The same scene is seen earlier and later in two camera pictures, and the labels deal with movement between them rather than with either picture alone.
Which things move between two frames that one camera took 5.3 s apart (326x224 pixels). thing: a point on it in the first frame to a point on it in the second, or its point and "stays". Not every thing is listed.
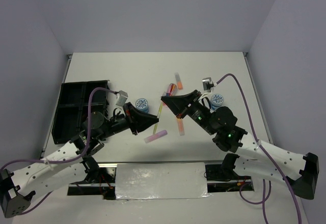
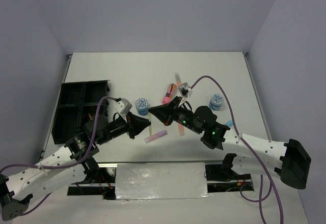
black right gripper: (179, 104) to (167, 112)
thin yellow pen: (158, 115) to (151, 126)
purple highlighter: (156, 136) stays
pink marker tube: (170, 90) stays
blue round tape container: (142, 104) stays
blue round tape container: (217, 101) stays
